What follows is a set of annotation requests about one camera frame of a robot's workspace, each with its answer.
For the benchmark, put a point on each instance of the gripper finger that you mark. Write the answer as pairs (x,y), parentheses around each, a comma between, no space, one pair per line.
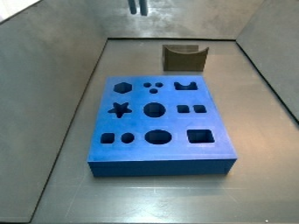
(143,7)
(132,6)

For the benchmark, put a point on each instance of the black curved fixture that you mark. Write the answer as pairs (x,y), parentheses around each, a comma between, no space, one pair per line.
(184,58)

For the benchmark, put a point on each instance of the blue foam shape-hole block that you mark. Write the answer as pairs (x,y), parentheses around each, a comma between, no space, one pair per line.
(159,128)

